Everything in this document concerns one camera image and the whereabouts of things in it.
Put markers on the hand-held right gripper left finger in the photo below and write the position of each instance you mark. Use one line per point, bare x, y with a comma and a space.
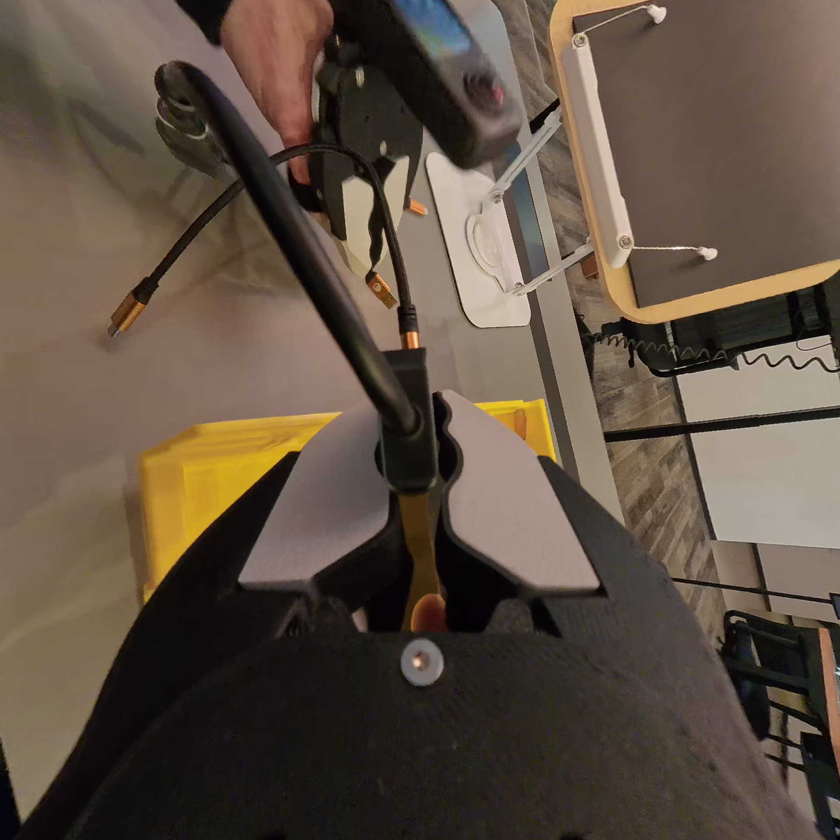
315, 499

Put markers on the person's left hand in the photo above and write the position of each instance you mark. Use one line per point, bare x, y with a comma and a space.
275, 65

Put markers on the white stand base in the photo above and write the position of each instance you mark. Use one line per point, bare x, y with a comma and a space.
459, 216

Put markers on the white bracket bar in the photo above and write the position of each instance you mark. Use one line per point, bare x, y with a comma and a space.
594, 144

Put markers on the dark grey usb hub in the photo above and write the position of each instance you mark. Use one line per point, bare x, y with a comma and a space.
410, 374

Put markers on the wooden-edged black board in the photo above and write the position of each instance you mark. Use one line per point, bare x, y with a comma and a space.
722, 164

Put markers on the yellow plastic bin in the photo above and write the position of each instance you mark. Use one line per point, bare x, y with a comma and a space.
210, 472

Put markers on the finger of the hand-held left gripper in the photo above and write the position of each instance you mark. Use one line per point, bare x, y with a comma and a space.
397, 180
354, 216

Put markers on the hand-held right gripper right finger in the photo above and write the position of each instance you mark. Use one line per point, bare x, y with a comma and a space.
518, 512

